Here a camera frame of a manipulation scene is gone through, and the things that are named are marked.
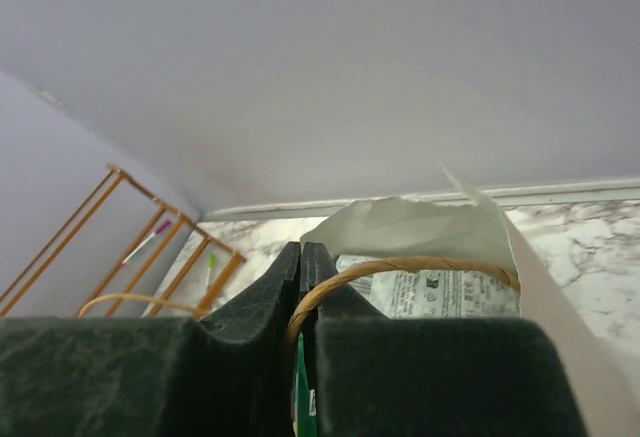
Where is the pink capped marker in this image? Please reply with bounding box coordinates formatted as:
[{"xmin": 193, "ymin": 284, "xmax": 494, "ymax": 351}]
[{"xmin": 120, "ymin": 219, "xmax": 172, "ymax": 267}]

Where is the orange wooden rack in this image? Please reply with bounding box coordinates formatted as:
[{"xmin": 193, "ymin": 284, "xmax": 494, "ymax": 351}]
[{"xmin": 1, "ymin": 163, "xmax": 247, "ymax": 317}]

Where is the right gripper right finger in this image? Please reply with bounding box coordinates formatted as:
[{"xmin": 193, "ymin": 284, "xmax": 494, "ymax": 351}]
[{"xmin": 298, "ymin": 241, "xmax": 589, "ymax": 437}]

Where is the white paper bag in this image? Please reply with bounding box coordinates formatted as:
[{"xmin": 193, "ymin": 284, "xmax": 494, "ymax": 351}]
[{"xmin": 74, "ymin": 161, "xmax": 640, "ymax": 437}]

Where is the green chips bag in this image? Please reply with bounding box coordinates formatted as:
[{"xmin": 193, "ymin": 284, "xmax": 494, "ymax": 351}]
[{"xmin": 284, "ymin": 245, "xmax": 520, "ymax": 436}]

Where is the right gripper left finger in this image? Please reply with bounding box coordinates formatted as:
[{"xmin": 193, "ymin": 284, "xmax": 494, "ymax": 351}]
[{"xmin": 1, "ymin": 242, "xmax": 300, "ymax": 436}]

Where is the green capped marker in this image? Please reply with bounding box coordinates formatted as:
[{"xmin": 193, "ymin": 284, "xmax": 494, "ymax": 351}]
[{"xmin": 205, "ymin": 253, "xmax": 217, "ymax": 292}]

